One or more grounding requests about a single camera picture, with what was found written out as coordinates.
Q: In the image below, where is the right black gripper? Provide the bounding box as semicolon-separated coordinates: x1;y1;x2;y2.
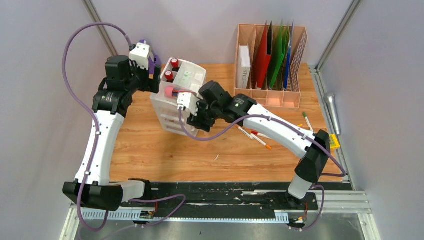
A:
187;96;222;132

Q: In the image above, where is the red black stamp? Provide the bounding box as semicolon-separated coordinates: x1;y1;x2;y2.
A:
164;70;174;83

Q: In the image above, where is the pink highlighter pack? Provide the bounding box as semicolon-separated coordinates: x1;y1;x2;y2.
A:
164;86;180;98

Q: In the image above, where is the white plastic drawer unit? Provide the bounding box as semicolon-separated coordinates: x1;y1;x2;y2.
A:
150;58;207;136

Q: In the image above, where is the red round stamp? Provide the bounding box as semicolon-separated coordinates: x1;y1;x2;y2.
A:
170;58;180;72

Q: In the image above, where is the white hardcover book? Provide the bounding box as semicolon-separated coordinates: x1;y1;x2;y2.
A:
236;45;251;89

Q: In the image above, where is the red folder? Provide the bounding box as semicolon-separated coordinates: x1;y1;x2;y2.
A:
254;22;273;89

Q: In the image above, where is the pink plastic file organizer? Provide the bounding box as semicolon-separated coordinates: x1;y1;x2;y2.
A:
233;23;308;111

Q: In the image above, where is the green folder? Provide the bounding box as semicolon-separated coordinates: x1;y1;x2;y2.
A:
267;20;290;91

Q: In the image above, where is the blue folder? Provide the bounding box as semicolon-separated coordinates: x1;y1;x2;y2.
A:
283;20;295;90

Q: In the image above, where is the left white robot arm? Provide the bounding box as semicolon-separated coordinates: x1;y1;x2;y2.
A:
62;55;162;211

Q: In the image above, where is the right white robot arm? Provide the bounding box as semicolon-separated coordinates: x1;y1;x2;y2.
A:
177;81;331;209

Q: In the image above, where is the red cap white marker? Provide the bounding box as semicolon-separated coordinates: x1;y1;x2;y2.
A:
251;131;272;139

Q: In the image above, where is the green cap white marker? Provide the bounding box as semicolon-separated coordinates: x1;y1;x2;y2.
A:
302;112;314;132

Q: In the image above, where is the yellow small crate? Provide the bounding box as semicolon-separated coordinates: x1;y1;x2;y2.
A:
329;134;341;150

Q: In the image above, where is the purple object at wall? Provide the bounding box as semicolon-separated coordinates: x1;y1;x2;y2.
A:
147;46;162;75

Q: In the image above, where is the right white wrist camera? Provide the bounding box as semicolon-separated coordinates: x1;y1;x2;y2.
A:
177;92;200;116

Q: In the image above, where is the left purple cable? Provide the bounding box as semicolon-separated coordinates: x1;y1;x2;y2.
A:
62;22;186;233

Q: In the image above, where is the purple cable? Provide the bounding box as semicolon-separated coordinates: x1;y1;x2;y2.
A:
62;22;186;233
178;107;348;232

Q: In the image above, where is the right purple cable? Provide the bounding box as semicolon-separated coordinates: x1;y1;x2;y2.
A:
178;107;348;232

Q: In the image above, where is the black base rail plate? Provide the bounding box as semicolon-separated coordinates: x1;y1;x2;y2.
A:
119;181;319;220

